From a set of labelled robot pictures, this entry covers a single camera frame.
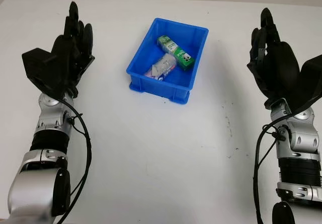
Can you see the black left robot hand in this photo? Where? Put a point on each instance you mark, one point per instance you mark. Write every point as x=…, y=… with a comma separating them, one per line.
x=68, y=55

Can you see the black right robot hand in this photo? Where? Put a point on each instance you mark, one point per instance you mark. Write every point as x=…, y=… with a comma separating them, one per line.
x=279, y=68

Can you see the purple drink can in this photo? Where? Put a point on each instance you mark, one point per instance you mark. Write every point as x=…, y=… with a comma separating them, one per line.
x=163, y=65

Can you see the green white drink carton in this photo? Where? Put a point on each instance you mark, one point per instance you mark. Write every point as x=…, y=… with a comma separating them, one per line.
x=179, y=54

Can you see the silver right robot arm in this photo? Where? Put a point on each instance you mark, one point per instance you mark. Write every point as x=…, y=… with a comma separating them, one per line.
x=302, y=138

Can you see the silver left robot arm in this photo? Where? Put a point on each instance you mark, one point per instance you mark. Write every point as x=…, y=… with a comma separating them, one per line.
x=50, y=123

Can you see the blue plastic tray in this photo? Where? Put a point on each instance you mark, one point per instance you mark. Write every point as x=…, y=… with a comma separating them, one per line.
x=141, y=65

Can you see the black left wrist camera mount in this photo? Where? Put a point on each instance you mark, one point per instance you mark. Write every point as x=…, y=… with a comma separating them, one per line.
x=37, y=65

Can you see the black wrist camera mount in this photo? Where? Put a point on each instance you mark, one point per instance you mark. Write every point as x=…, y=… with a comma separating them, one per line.
x=312, y=78
x=37, y=65

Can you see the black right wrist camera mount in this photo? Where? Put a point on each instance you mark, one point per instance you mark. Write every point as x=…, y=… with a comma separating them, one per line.
x=312, y=78

